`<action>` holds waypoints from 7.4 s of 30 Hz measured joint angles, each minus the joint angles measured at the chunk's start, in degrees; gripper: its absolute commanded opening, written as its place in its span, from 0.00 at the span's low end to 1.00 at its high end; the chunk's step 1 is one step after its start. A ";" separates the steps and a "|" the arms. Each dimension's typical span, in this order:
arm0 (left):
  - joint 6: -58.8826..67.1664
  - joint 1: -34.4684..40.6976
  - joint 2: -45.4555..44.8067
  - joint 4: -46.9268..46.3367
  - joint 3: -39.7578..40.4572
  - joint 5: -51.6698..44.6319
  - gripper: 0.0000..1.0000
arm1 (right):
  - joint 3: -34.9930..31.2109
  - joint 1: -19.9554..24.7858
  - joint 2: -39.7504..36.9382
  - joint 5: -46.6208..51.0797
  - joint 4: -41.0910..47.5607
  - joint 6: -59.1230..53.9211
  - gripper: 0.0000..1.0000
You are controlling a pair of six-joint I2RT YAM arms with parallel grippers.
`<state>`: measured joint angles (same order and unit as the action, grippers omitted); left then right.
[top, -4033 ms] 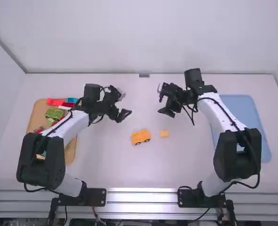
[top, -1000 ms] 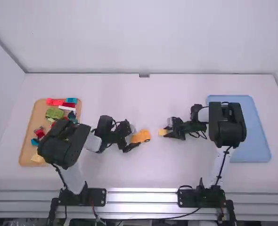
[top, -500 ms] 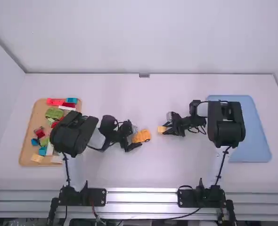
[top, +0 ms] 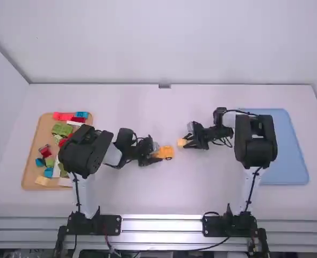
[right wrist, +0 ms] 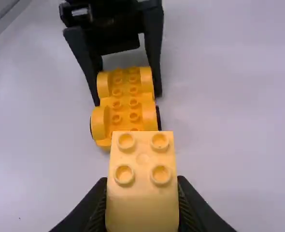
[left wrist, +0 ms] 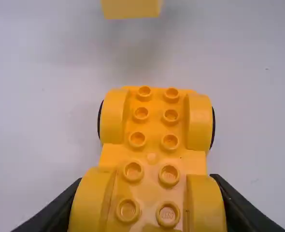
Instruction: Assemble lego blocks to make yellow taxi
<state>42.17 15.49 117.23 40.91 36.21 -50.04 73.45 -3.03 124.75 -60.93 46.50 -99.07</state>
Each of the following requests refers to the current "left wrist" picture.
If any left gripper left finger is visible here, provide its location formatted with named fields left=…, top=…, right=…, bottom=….
left=11, top=177, right=85, bottom=232

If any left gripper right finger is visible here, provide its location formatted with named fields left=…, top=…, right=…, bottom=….
left=209, top=174, right=285, bottom=232

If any yellow toy car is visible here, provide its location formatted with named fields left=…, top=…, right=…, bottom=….
left=66, top=85, right=228, bottom=232

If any yellow toy brick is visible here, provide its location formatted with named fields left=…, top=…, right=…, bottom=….
left=100, top=0, right=165, bottom=20

